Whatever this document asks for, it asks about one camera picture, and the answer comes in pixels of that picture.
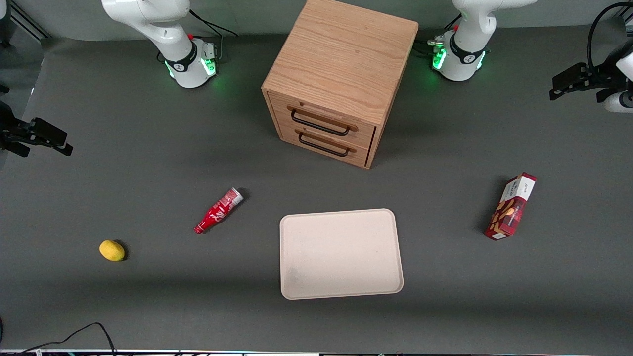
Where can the yellow lemon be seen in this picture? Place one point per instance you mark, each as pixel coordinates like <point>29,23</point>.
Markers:
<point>112,250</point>

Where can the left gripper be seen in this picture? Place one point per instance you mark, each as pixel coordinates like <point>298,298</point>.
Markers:
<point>597,78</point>

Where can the red cola bottle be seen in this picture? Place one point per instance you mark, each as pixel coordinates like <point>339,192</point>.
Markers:
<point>217,211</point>

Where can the black left wrist camera bracket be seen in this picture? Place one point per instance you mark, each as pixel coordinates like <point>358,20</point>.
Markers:
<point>606,96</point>

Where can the black right wrist camera bracket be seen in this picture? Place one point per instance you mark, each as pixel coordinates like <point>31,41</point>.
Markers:
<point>15,148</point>

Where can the red cookie box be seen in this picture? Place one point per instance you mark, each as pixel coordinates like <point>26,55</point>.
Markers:
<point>509,212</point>

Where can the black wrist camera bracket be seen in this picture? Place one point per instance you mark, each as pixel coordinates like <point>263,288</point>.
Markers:
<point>606,96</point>
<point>15,148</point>

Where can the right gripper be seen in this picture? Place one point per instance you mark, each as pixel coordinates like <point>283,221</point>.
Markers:
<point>11,132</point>

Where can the wooden drawer cabinet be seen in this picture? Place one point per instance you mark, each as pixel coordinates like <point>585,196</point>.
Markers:
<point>341,59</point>

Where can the beige plastic tray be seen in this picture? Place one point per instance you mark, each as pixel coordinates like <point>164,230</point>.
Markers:
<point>341,254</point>

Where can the aluminium frame rail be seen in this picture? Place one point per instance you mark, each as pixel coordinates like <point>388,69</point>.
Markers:
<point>29,24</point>

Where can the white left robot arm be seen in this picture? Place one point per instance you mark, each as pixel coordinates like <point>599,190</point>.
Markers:
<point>465,44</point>

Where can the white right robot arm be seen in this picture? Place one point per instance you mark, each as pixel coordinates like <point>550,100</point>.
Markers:
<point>168,29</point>

